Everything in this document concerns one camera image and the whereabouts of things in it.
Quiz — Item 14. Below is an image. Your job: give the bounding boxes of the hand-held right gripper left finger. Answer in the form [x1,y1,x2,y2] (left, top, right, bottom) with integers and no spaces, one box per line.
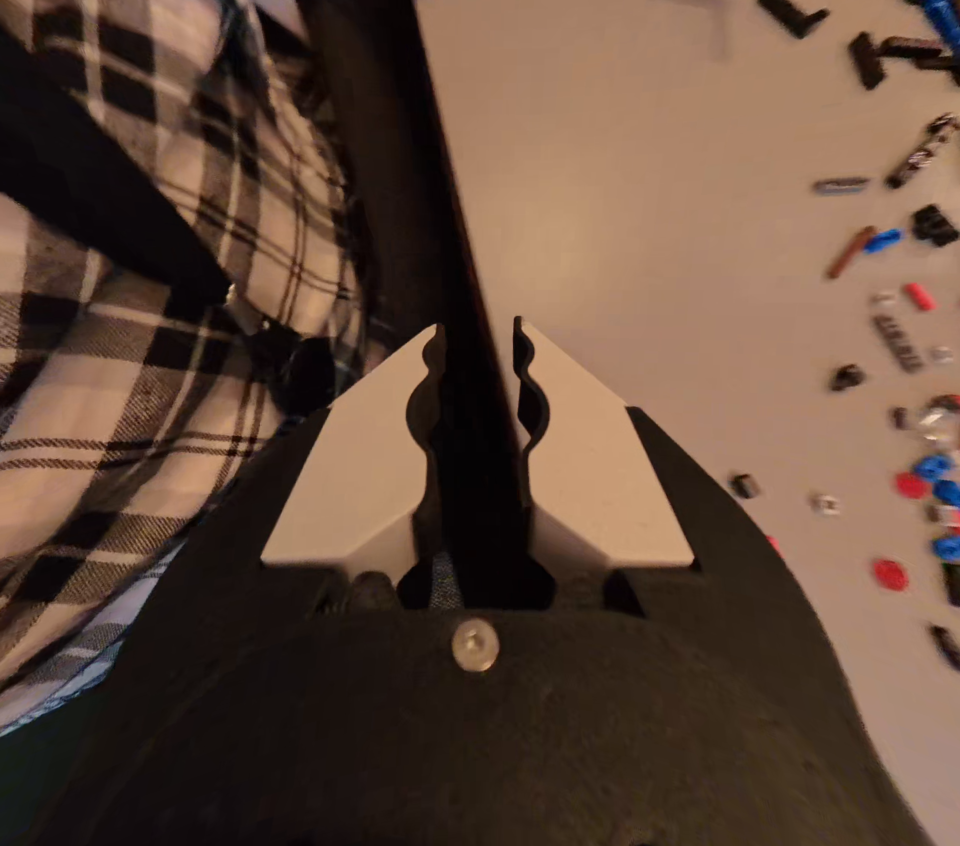
[259,324,449,607]

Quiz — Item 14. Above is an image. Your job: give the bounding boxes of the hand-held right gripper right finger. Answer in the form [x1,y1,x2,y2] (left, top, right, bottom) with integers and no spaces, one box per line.
[512,315,696,607]

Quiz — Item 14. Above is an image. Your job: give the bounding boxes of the grey desk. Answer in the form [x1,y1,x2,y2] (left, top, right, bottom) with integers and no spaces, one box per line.
[408,0,960,817]

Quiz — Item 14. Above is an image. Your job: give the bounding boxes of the person's plaid shirt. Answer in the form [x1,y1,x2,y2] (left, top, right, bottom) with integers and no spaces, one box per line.
[0,0,369,735]

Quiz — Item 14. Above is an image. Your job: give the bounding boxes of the scattered small toy connectors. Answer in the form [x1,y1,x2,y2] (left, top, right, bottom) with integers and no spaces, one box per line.
[813,174,960,671]

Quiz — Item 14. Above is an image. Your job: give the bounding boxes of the scattered black toy beams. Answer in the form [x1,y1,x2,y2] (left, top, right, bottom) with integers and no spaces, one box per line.
[756,0,960,189]

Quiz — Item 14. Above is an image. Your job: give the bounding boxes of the black strap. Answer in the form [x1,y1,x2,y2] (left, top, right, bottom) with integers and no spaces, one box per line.
[0,28,335,416]

